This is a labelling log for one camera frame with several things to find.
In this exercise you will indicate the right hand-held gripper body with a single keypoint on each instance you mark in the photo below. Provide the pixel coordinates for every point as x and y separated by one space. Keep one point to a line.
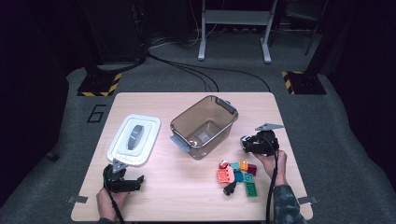
266 143

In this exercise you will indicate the orange toy brick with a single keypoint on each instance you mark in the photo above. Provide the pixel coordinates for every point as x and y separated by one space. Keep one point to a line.
221 176

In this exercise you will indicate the person's right hand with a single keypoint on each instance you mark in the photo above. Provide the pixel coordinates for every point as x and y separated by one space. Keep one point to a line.
277 168

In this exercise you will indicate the black striped stand base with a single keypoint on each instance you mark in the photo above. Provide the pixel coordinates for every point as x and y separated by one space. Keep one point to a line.
306 83
99 84

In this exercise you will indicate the grey tape piece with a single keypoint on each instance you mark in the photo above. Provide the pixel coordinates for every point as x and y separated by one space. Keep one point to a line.
308 200
77 199

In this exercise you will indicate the black toy piece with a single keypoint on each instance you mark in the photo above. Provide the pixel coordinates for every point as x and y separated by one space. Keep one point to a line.
229 188

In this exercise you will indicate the red toy brick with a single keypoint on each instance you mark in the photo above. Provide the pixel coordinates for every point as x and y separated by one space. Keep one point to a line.
223 164

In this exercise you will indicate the blue toy brick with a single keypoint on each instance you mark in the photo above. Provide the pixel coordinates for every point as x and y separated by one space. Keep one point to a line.
238 177

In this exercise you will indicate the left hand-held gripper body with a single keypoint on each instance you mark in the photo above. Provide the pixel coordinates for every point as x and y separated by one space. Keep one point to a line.
114 182

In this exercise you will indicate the small black floor object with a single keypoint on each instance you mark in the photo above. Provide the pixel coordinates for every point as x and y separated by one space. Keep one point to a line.
53 156

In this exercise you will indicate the white toy car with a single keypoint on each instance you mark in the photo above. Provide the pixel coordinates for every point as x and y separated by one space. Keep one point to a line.
244 138

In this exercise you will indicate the maroon toy brick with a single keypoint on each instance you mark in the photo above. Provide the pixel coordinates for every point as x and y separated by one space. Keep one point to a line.
252 170

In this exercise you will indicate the salmon pink toy brick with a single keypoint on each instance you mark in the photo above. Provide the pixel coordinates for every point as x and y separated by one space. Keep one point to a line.
231 174

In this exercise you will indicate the transparent brown storage box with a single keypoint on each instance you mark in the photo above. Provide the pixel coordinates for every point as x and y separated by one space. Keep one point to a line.
218 112

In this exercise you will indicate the yellow toy brick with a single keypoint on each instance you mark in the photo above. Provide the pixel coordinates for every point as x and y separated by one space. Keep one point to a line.
243 166

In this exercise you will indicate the white box lid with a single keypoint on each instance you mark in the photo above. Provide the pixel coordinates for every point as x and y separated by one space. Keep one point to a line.
148 124

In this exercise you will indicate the white metal stand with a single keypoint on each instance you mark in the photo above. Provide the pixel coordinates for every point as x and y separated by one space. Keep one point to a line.
236 17

